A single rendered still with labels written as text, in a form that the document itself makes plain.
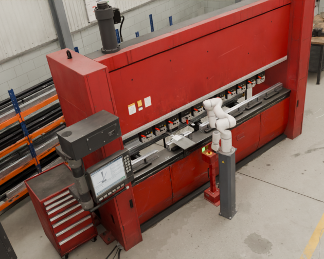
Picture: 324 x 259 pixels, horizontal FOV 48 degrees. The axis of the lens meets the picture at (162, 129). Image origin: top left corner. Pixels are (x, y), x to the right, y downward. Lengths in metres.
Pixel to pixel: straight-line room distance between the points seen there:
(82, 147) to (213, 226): 2.28
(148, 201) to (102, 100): 1.60
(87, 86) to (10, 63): 4.61
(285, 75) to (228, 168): 2.11
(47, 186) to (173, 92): 1.77
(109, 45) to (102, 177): 1.28
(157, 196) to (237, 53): 2.07
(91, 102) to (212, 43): 1.75
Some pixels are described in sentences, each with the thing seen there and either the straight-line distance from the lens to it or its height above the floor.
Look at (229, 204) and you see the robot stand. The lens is 4.71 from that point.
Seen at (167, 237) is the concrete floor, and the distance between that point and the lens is 4.72.
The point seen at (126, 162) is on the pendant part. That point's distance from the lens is 3.46.
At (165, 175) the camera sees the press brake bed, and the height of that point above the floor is 0.66.
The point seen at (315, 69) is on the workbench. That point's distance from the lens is 8.18.
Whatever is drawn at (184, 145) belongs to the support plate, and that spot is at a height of 1.00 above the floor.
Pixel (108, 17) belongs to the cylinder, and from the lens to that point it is 3.63.
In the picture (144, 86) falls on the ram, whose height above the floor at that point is 1.85.
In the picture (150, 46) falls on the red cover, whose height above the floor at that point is 2.26.
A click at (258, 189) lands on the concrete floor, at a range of 5.30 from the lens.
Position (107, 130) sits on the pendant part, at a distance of 3.21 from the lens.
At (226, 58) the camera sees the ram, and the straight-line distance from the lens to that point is 4.73.
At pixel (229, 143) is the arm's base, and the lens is 4.19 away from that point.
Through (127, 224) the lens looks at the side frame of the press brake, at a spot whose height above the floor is 0.40.
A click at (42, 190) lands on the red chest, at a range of 4.27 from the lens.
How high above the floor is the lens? 3.50
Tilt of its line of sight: 32 degrees down
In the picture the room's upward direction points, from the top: 8 degrees counter-clockwise
